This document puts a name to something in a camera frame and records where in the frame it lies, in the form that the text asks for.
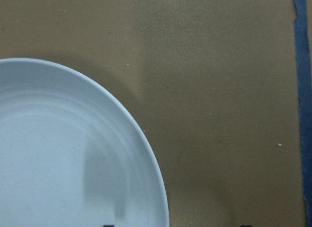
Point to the light blue plate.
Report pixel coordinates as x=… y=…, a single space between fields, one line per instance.
x=71 y=155

